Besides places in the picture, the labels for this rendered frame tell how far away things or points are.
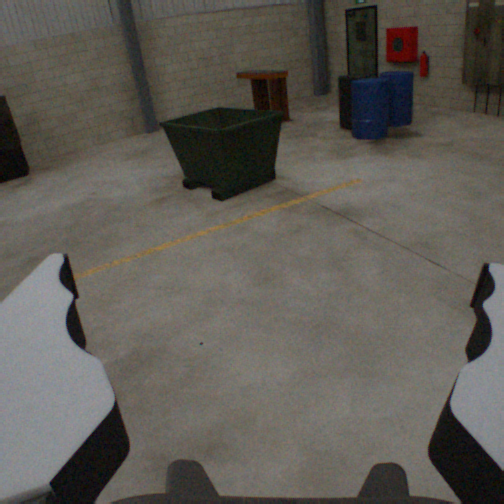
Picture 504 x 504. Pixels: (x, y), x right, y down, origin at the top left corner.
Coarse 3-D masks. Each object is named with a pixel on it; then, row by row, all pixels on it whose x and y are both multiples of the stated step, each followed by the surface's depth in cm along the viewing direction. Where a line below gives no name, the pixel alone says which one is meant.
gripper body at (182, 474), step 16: (176, 464) 6; (192, 464) 6; (384, 464) 6; (176, 480) 5; (192, 480) 5; (208, 480) 5; (368, 480) 5; (384, 480) 5; (400, 480) 5; (144, 496) 5; (160, 496) 5; (176, 496) 5; (192, 496) 5; (208, 496) 5; (224, 496) 5; (240, 496) 5; (368, 496) 5; (384, 496) 5; (400, 496) 5; (416, 496) 5
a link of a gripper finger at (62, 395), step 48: (48, 288) 10; (0, 336) 8; (48, 336) 8; (0, 384) 7; (48, 384) 7; (96, 384) 7; (0, 432) 6; (48, 432) 6; (96, 432) 6; (0, 480) 5; (48, 480) 5; (96, 480) 6
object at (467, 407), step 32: (480, 288) 11; (480, 320) 9; (480, 352) 9; (480, 384) 7; (448, 416) 7; (480, 416) 6; (448, 448) 7; (480, 448) 6; (448, 480) 7; (480, 480) 6
